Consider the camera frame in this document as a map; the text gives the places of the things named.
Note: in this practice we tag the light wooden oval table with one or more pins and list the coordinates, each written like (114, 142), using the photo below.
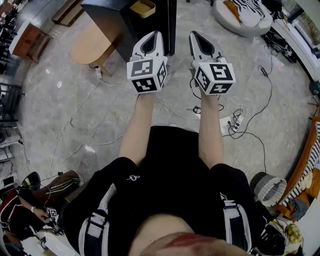
(92, 45)

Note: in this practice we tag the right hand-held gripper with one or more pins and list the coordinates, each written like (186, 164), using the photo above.
(215, 75)

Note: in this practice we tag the grey white knit basket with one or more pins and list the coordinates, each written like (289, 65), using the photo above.
(268, 188)

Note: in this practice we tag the white power strip with plugs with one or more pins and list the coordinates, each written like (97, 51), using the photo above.
(228, 123)

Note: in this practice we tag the small white power strip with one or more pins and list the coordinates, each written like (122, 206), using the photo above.
(98, 72)

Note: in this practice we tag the black white zigzag blanket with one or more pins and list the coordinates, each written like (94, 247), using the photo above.
(250, 8)

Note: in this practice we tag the black white striped cloth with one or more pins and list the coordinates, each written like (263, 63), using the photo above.
(311, 160)

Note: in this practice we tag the person's face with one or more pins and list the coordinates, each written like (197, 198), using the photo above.
(180, 240)

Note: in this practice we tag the teal bag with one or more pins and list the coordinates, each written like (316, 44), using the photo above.
(315, 88)

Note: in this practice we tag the person's left forearm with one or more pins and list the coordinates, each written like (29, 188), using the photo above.
(136, 125)

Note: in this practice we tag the black metal chair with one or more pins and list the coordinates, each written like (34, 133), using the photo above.
(10, 102)

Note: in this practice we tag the black cabinet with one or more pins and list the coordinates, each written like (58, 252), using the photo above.
(110, 15)

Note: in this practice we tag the orange sofa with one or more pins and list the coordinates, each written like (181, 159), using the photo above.
(300, 170)

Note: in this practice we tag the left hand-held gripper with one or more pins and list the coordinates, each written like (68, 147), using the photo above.
(146, 75)

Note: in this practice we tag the orange pillow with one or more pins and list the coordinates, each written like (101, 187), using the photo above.
(233, 11)

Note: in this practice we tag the flat wooden shelf frame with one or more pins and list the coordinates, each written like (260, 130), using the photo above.
(68, 12)

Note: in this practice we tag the person's black shirt torso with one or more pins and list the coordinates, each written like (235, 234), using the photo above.
(170, 175)

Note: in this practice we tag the brown wooden cabinet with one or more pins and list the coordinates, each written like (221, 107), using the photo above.
(28, 41)

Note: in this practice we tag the white round floor cushion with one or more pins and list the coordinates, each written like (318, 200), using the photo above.
(240, 25)

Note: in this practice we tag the person's right forearm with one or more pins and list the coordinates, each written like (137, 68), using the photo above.
(210, 130)

